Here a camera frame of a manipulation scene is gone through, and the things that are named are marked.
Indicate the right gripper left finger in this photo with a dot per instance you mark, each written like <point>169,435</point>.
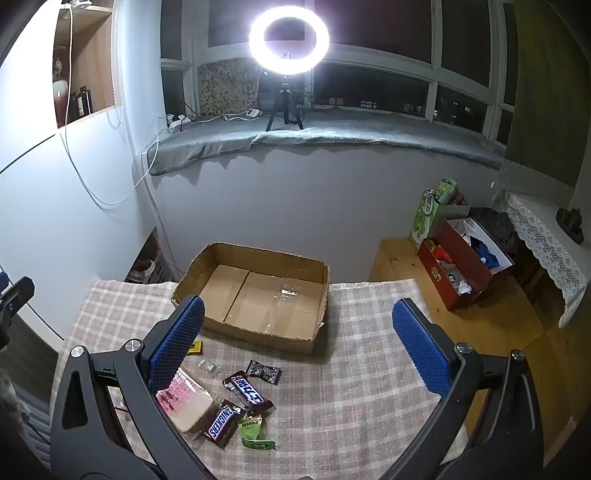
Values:
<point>87,439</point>

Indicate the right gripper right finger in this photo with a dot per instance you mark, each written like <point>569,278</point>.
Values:
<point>487,423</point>

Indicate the bread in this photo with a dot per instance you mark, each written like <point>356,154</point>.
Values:
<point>187,404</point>

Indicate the Snickers bar English label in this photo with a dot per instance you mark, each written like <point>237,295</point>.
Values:
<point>223,424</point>

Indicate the yellow candy packet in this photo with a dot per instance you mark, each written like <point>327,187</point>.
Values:
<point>195,349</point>

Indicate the Snickers bar Chinese label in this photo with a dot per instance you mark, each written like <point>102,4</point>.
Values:
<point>238,383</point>

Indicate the black white patterned candy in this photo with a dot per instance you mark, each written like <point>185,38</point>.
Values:
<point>268,374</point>

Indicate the clear wrapped green candy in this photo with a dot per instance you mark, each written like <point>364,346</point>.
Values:
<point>208,367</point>

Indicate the white lace cloth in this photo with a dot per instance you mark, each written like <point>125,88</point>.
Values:
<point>532,199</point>

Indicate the red storage box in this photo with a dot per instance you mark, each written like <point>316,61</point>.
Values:
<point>463,262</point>

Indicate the open cardboard box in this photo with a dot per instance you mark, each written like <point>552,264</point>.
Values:
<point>263,297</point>

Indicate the wooden shelf niche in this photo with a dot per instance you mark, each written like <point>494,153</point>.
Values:
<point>82,70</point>

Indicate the white power strip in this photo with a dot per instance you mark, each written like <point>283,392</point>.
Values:
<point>178,124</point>

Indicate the green tissue box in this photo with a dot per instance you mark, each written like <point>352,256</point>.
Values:
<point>431,201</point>

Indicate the leopard print cushion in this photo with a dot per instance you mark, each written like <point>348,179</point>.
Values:
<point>228,86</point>

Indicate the grey windowsill blanket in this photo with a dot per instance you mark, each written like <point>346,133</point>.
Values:
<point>326,128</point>

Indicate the ring light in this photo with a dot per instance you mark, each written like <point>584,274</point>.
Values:
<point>288,57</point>

